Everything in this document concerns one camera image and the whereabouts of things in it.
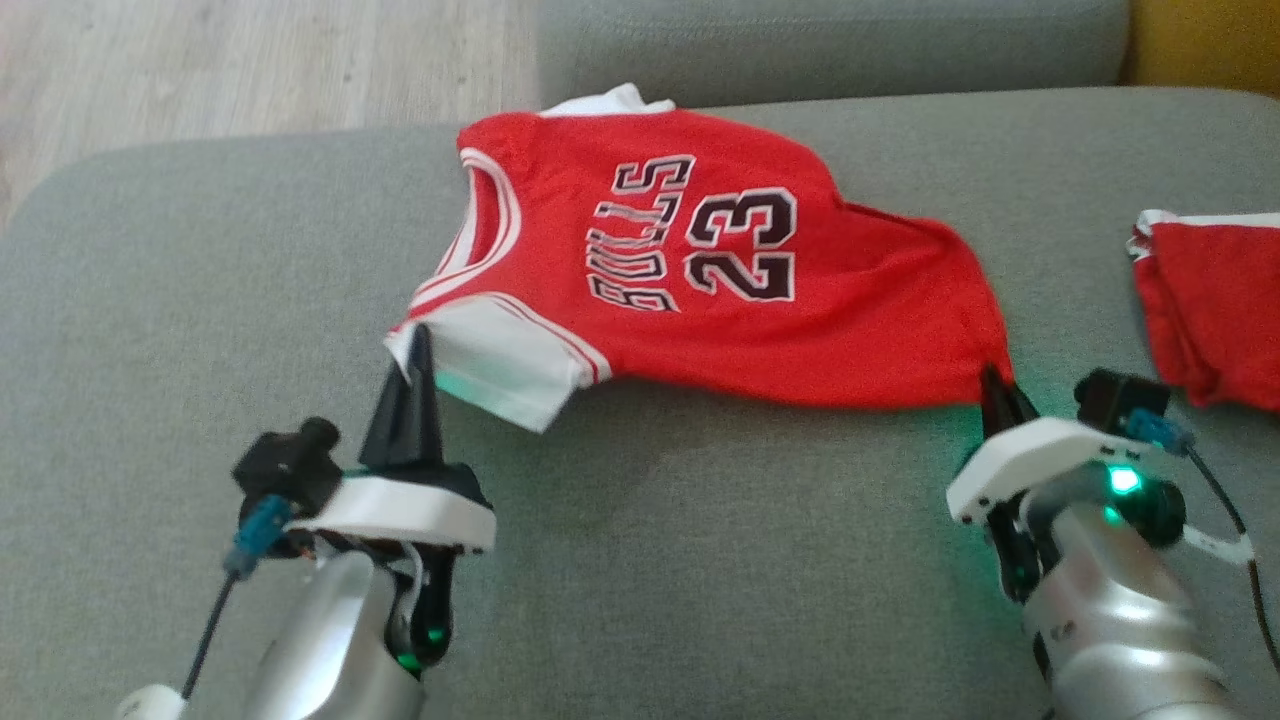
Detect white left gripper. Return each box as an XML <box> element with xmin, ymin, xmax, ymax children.
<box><xmin>300</xmin><ymin>322</ymin><xmax>497</xmax><ymax>670</ymax></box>

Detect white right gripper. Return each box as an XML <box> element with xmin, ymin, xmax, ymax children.
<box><xmin>945</xmin><ymin>362</ymin><xmax>1147</xmax><ymax>604</ymax></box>

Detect red basketball shorts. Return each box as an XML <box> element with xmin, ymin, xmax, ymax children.
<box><xmin>1127</xmin><ymin>209</ymin><xmax>1280</xmax><ymax>414</ymax></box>

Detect red basketball jersey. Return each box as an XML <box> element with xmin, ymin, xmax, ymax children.
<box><xmin>383</xmin><ymin>83</ymin><xmax>1017</xmax><ymax>435</ymax></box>

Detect large grey sofa seat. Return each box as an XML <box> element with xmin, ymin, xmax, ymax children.
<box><xmin>0</xmin><ymin>85</ymin><xmax>1280</xmax><ymax>720</ymax></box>

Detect small grey sofa cushion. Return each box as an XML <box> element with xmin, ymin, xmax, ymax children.
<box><xmin>537</xmin><ymin>0</ymin><xmax>1132</xmax><ymax>110</ymax></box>

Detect right black cable blue plug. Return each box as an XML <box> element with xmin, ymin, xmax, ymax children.
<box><xmin>1125</xmin><ymin>408</ymin><xmax>1280</xmax><ymax>672</ymax></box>

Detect black cable blue plug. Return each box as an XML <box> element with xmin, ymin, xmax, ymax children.
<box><xmin>1125</xmin><ymin>408</ymin><xmax>1280</xmax><ymax>672</ymax></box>
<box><xmin>180</xmin><ymin>495</ymin><xmax>297</xmax><ymax>701</ymax></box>

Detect left black cable blue plug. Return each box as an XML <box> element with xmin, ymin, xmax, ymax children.
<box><xmin>180</xmin><ymin>495</ymin><xmax>297</xmax><ymax>701</ymax></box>

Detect white cable strap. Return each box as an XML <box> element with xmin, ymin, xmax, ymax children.
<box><xmin>1180</xmin><ymin>524</ymin><xmax>1257</xmax><ymax>567</ymax></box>

